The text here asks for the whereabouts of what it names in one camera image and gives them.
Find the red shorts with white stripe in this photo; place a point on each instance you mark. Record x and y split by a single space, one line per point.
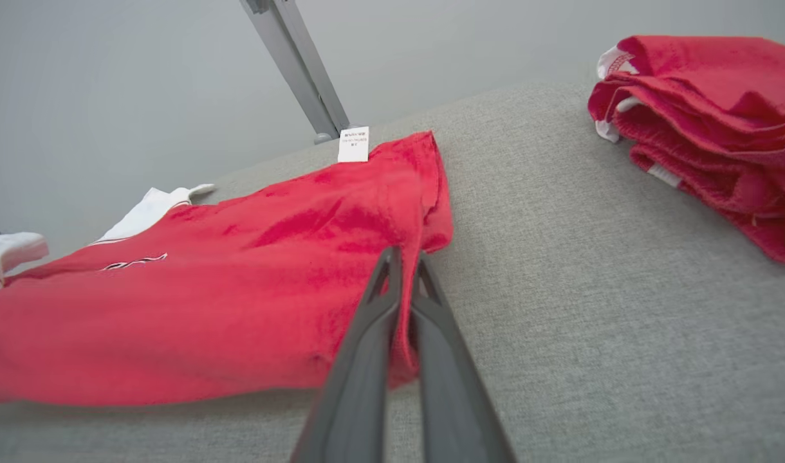
720 128

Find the grey fabric sofa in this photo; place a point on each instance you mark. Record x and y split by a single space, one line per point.
624 321

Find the red white jersey shirt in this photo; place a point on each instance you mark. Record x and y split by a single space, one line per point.
206 308

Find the grey metal partition post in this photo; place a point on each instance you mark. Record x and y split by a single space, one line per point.
302 71

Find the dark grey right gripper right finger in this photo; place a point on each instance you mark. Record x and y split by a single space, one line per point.
450 386

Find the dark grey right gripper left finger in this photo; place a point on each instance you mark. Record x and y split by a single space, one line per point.
357 373

